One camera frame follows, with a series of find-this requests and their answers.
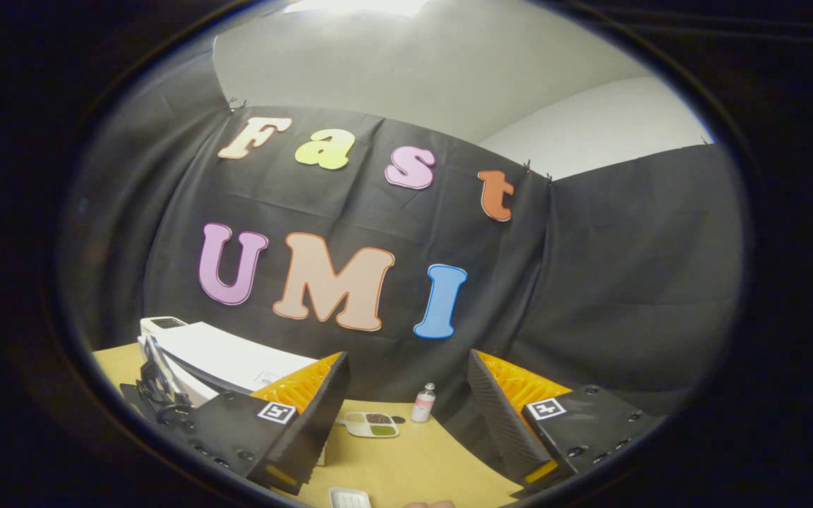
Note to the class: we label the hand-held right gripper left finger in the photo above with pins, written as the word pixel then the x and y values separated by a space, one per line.
pixel 315 430

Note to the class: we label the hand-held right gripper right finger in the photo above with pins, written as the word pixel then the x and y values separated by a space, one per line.
pixel 502 423

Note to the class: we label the white microwave oven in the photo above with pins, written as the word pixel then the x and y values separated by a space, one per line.
pixel 237 356

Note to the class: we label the white divided seasoning dish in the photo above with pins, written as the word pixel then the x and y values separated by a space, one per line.
pixel 371 425

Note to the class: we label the white rectangular tray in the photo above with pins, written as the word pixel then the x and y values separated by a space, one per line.
pixel 350 499

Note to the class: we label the white toaster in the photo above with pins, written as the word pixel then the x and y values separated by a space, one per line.
pixel 164 325

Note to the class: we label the small pink label bottle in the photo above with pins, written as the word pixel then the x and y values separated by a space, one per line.
pixel 423 406

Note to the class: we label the black backdrop cloth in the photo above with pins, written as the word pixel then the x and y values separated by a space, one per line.
pixel 590 282

